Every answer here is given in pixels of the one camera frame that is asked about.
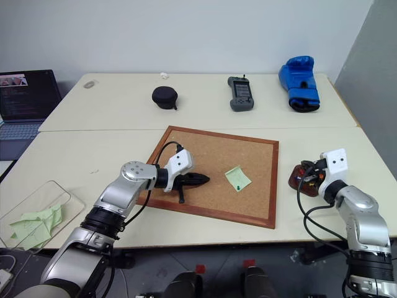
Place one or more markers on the clear oval sticker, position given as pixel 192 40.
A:
pixel 90 84

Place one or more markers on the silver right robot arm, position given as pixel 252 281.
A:
pixel 363 217

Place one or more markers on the crumpled green note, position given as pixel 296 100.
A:
pixel 38 239
pixel 24 226
pixel 51 215

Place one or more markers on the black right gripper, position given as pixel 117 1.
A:
pixel 319 174

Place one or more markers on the clear plastic box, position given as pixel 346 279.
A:
pixel 62 195

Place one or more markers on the green sticky note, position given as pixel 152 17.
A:
pixel 237 177

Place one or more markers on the dark rounded shape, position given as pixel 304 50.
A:
pixel 184 285
pixel 259 284

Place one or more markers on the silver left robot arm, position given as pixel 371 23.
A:
pixel 124 192

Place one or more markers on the open grey laptop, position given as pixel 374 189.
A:
pixel 28 93

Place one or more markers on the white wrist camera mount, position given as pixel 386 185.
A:
pixel 180 161
pixel 336 164

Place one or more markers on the small white object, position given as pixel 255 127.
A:
pixel 164 75

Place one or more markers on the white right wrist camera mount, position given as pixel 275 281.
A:
pixel 336 164

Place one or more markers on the red translucent tray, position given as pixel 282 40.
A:
pixel 296 183

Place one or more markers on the cork board with wooden frame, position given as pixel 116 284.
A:
pixel 217 155

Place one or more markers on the black round zip case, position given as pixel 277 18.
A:
pixel 164 97

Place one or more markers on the grey handheld device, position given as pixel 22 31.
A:
pixel 242 93

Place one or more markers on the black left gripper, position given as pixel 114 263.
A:
pixel 183 181

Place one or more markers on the white power strip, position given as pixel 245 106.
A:
pixel 4 277

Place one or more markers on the blue boxing glove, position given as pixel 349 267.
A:
pixel 299 80

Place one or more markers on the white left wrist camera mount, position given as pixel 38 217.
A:
pixel 180 161

